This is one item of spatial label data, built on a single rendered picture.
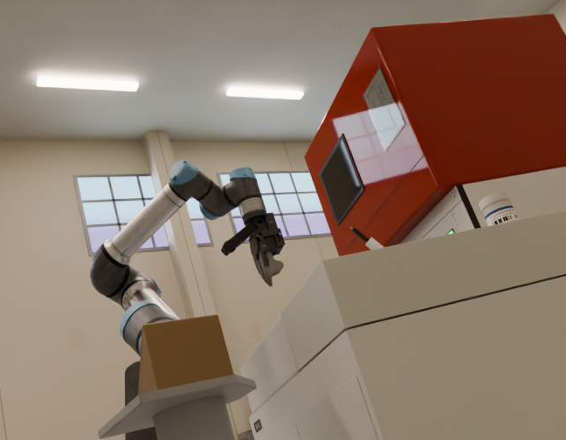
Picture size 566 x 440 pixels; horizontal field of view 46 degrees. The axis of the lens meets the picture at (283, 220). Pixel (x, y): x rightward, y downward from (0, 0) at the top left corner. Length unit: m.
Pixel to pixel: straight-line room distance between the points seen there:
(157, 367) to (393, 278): 0.53
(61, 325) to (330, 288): 7.26
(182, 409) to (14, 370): 6.81
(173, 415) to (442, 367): 0.56
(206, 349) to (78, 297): 7.15
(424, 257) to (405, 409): 0.32
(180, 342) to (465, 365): 0.60
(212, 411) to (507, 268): 0.70
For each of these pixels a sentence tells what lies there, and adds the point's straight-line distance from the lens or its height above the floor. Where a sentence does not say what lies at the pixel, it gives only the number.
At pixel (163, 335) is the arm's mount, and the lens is 1.50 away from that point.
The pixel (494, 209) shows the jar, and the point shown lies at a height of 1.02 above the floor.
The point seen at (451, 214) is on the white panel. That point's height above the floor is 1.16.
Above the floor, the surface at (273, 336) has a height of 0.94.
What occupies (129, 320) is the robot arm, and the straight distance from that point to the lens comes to 1.67.
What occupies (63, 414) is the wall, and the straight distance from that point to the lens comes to 8.19.
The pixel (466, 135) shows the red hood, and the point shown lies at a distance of 2.13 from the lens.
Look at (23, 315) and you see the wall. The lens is 8.44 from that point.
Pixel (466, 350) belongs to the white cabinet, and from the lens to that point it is 1.41.
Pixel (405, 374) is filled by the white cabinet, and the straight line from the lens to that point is 1.33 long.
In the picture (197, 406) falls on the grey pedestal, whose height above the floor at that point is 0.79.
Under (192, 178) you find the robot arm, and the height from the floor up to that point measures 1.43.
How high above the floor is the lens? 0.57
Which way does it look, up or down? 21 degrees up
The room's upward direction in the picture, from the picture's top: 18 degrees counter-clockwise
